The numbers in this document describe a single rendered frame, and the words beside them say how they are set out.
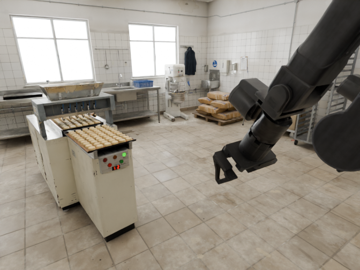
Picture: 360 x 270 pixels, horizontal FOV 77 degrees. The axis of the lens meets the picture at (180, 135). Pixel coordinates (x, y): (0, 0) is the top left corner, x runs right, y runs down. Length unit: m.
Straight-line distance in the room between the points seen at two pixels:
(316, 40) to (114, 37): 5.68
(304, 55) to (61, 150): 2.34
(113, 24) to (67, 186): 4.19
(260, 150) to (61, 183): 2.35
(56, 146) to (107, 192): 0.76
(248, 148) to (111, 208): 1.75
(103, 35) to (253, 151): 5.55
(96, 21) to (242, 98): 5.52
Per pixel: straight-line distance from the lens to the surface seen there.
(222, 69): 6.58
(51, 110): 2.49
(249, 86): 0.46
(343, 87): 0.85
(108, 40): 5.90
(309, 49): 0.38
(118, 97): 5.33
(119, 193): 2.08
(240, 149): 0.49
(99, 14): 5.92
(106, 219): 2.15
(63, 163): 2.56
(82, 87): 2.48
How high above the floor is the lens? 1.56
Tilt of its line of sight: 19 degrees down
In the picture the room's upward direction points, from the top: 1 degrees counter-clockwise
